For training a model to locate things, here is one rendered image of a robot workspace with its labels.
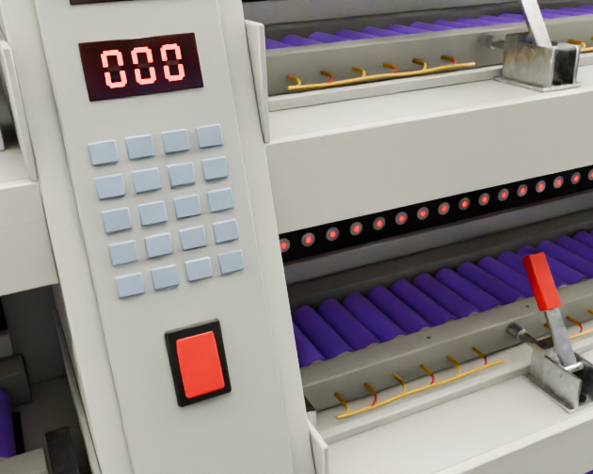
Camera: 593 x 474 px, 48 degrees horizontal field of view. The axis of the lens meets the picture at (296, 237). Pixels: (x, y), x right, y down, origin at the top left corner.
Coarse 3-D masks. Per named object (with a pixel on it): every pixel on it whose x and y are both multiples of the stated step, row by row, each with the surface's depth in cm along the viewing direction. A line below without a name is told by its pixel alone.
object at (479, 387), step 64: (512, 192) 57; (576, 192) 60; (320, 256) 50; (384, 256) 53; (448, 256) 53; (512, 256) 54; (576, 256) 53; (320, 320) 46; (384, 320) 45; (448, 320) 45; (512, 320) 44; (576, 320) 47; (320, 384) 39; (384, 384) 41; (448, 384) 42; (512, 384) 42; (576, 384) 39; (320, 448) 30; (384, 448) 37; (448, 448) 37; (512, 448) 37; (576, 448) 39
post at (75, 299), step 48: (0, 0) 24; (240, 0) 28; (240, 48) 28; (48, 96) 25; (240, 96) 28; (48, 144) 26; (48, 192) 26; (96, 336) 27; (288, 336) 30; (96, 384) 27; (288, 384) 31; (96, 432) 27; (288, 432) 31
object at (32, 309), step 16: (0, 80) 43; (592, 208) 64; (528, 224) 61; (464, 240) 58; (400, 256) 56; (48, 288) 45; (16, 304) 44; (32, 304) 45; (48, 304) 45; (16, 320) 44; (32, 320) 45; (48, 320) 45; (16, 336) 45; (32, 336) 45; (48, 336) 45; (16, 352) 45; (32, 352) 45; (48, 352) 45; (32, 368) 45; (48, 368) 46; (64, 368) 46
